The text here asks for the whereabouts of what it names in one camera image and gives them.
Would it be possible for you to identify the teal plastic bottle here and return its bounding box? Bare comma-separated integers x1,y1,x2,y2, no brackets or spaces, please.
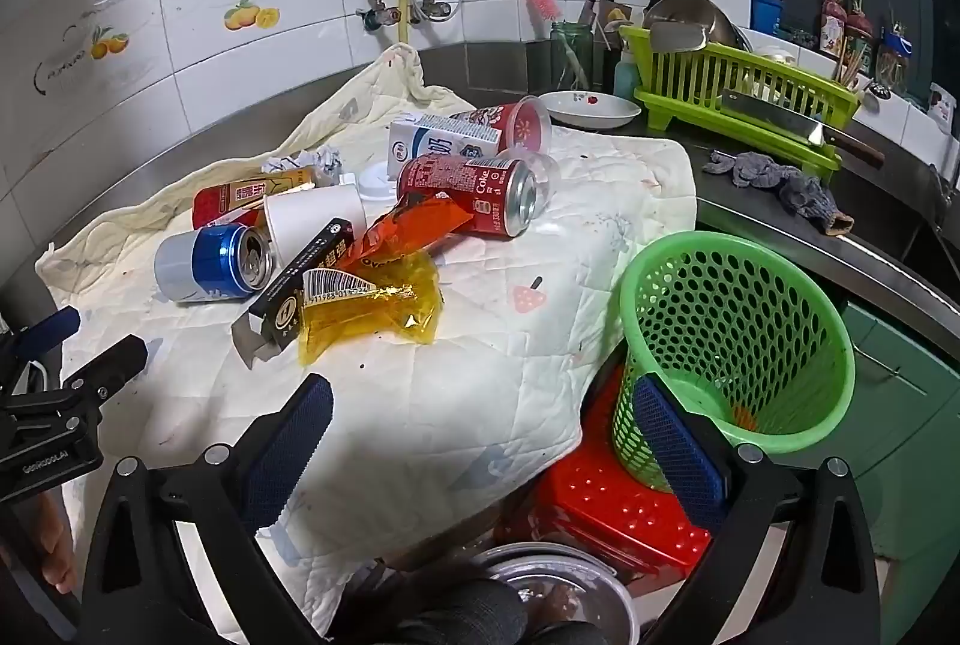
613,49,643,99

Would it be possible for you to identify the yellow transparent plastic wrapper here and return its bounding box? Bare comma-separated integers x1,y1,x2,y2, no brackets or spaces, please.
298,251,442,369

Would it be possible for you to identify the white paper cup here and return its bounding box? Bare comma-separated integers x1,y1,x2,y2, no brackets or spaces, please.
262,184,368,268

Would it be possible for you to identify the red plastic stool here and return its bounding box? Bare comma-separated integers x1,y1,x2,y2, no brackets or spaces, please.
499,360,714,579

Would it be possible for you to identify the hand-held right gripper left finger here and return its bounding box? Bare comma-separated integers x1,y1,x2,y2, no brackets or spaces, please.
79,373,335,645

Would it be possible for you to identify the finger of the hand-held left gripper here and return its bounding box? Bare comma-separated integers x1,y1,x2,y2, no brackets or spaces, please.
0,306,81,377
62,334,149,403

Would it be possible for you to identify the metal bowl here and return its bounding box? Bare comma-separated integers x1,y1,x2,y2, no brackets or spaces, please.
465,540,643,645

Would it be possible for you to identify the person's left hand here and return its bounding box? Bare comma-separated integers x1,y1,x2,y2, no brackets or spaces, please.
36,493,77,595

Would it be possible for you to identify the crumpled paper ball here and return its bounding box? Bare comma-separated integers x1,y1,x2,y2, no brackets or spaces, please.
261,144,344,182

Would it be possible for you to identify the green plastic mesh basket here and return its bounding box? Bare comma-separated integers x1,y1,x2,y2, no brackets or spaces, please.
611,231,857,497

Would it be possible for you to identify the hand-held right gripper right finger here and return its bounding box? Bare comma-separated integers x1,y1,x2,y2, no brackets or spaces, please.
632,373,883,645

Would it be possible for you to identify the blue and white can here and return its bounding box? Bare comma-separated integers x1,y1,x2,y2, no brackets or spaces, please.
154,223,275,305

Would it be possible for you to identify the green plastic dish rack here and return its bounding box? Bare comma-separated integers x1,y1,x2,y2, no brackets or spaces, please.
619,24,862,182

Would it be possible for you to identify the black cardboard box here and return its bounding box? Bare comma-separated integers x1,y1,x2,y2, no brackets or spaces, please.
231,217,369,369

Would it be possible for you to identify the white plate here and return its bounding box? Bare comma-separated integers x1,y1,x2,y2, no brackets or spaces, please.
538,90,643,131

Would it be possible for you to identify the green glass jar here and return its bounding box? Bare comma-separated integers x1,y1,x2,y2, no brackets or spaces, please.
550,20,594,92

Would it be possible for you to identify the clear plastic cup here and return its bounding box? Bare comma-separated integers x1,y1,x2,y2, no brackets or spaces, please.
516,148,563,205

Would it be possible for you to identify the red soda can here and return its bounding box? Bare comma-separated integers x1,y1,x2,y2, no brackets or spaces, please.
396,154,542,239

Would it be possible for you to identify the orange snack wrapper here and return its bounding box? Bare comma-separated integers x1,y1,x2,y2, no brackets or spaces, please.
352,195,475,268

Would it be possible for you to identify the white plastic cup lid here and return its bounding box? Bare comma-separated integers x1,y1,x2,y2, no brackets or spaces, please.
356,163,399,212

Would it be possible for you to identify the green cabinet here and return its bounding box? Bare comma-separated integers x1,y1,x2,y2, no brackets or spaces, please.
840,300,960,645

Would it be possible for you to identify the cream quilted cloth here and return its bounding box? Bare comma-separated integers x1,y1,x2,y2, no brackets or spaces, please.
34,43,700,610

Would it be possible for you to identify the amber tea bottle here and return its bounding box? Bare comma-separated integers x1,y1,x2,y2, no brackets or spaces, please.
193,165,320,232

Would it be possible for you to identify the red printed plastic cup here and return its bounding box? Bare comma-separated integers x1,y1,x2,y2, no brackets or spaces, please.
450,96,554,155

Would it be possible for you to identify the grey rag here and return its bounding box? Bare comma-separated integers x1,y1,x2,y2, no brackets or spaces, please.
701,148,857,238

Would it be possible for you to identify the pink bottle brush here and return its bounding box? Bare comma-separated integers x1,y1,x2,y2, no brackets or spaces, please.
525,0,583,84

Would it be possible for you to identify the white milk carton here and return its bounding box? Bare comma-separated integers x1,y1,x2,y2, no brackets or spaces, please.
386,114,505,181

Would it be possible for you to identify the cleaver with wooden handle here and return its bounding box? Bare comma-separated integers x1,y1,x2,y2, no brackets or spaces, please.
716,88,887,170

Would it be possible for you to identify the decorated bottle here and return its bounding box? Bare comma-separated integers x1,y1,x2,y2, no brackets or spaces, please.
817,0,850,54

